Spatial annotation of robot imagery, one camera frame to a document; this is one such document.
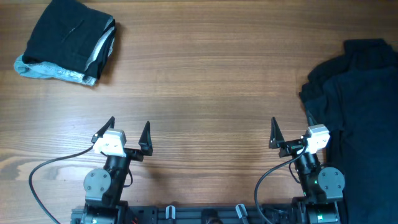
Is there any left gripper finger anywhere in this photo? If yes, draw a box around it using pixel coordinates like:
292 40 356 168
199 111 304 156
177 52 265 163
139 121 153 156
91 116 115 144

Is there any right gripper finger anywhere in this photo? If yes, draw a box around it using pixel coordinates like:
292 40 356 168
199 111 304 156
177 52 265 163
269 117 285 149
306 111 318 126

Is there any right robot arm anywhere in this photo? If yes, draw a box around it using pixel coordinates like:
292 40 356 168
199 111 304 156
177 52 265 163
269 117 345 223

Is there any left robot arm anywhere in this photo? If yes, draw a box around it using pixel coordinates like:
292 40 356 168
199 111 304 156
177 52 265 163
71 117 153 224

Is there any folded black clothes stack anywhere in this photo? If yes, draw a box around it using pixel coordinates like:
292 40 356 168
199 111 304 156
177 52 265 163
22 0 116 81

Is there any pile of black shirts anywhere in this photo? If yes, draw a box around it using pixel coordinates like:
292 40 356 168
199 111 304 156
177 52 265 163
299 39 397 223

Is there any right black cable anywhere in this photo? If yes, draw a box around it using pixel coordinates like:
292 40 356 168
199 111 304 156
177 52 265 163
254 143 309 224

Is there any black cable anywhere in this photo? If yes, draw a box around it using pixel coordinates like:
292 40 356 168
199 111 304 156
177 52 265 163
28 144 95 224
254 143 309 224

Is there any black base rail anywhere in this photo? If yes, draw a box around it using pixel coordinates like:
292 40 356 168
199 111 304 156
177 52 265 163
71 204 295 224

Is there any left white rail clip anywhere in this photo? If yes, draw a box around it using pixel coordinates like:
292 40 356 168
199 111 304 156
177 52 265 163
165 205 176 220

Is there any white rail clip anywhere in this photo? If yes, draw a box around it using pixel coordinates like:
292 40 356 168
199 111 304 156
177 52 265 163
165 205 176 220
235 203 248 220

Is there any right white rail clip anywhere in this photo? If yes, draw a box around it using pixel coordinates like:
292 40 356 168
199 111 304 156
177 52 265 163
235 203 248 220

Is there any left black cable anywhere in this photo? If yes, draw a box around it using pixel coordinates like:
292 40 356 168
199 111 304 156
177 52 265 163
28 144 95 224

